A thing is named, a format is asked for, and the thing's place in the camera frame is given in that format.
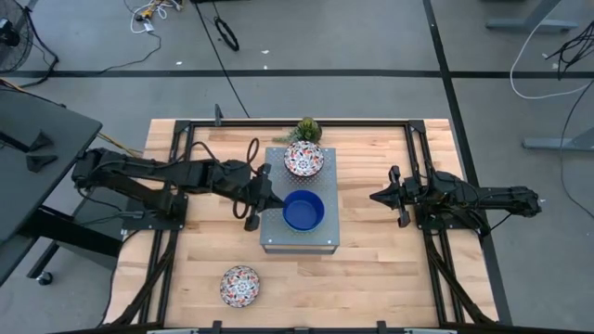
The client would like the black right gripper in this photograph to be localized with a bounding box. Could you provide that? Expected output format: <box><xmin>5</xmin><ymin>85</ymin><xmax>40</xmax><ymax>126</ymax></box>
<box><xmin>369</xmin><ymin>165</ymin><xmax>421</xmax><ymax>228</ymax></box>

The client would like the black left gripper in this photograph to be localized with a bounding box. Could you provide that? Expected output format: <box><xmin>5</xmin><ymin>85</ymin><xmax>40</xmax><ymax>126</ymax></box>
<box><xmin>239</xmin><ymin>162</ymin><xmax>287</xmax><ymax>232</ymax></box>

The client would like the light blue plastic bowl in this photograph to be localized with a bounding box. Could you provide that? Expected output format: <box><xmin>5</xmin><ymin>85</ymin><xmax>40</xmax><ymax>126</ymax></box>
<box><xmin>281</xmin><ymin>188</ymin><xmax>327</xmax><ymax>234</ymax></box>

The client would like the floral patterned ceramic bowl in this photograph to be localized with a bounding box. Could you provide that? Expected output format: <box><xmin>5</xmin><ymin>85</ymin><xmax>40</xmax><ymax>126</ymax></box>
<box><xmin>283</xmin><ymin>140</ymin><xmax>326</xmax><ymax>178</ymax></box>
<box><xmin>219</xmin><ymin>264</ymin><xmax>262</xmax><ymax>309</ymax></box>

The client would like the grey perforated metal shelf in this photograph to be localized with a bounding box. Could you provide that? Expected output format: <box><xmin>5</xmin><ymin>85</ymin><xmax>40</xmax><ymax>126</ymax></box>
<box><xmin>259</xmin><ymin>147</ymin><xmax>342</xmax><ymax>255</ymax></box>

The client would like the small potted green plant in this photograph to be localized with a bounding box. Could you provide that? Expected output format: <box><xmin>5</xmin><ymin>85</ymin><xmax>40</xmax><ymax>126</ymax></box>
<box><xmin>272</xmin><ymin>116</ymin><xmax>324</xmax><ymax>146</ymax></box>

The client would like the grey desk foot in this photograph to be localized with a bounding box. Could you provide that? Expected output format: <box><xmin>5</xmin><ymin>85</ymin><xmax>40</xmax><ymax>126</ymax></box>
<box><xmin>485</xmin><ymin>0</ymin><xmax>579</xmax><ymax>33</ymax></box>
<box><xmin>523</xmin><ymin>125</ymin><xmax>594</xmax><ymax>152</ymax></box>

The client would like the black desk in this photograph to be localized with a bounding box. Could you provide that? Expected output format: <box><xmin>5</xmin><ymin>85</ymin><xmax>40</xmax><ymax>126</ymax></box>
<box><xmin>0</xmin><ymin>87</ymin><xmax>127</xmax><ymax>287</ymax></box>

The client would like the black floor fan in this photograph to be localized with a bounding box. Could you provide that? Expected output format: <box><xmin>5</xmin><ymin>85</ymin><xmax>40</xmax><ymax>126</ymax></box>
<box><xmin>0</xmin><ymin>0</ymin><xmax>35</xmax><ymax>74</ymax></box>

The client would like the long black cable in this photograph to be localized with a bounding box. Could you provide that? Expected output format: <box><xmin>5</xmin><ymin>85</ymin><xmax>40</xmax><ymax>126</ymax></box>
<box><xmin>558</xmin><ymin>79</ymin><xmax>594</xmax><ymax>219</ymax></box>
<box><xmin>191</xmin><ymin>0</ymin><xmax>252</xmax><ymax>120</ymax></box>

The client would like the coiled black cable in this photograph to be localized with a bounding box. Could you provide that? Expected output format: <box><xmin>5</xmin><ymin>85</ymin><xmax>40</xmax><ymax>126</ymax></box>
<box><xmin>213</xmin><ymin>16</ymin><xmax>241</xmax><ymax>53</ymax></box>

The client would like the long white cable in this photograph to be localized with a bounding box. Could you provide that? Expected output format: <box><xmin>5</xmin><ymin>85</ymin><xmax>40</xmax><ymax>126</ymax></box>
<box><xmin>509</xmin><ymin>13</ymin><xmax>594</xmax><ymax>100</ymax></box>

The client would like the yellow cable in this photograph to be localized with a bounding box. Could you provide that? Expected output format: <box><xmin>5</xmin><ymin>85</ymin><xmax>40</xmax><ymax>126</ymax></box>
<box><xmin>96</xmin><ymin>132</ymin><xmax>143</xmax><ymax>157</ymax></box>

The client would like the white cable bundle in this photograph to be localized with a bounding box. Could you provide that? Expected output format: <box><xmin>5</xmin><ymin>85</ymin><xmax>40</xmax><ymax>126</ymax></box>
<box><xmin>128</xmin><ymin>0</ymin><xmax>183</xmax><ymax>35</ymax></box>

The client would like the black triangular bracket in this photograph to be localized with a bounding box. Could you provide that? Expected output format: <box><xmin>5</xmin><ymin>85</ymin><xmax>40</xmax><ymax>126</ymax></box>
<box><xmin>27</xmin><ymin>131</ymin><xmax>55</xmax><ymax>152</ymax></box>
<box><xmin>25</xmin><ymin>154</ymin><xmax>59</xmax><ymax>174</ymax></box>

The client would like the black cable bunch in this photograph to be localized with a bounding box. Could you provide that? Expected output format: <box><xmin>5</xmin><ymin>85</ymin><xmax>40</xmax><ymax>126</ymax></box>
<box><xmin>545</xmin><ymin>20</ymin><xmax>594</xmax><ymax>81</ymax></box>

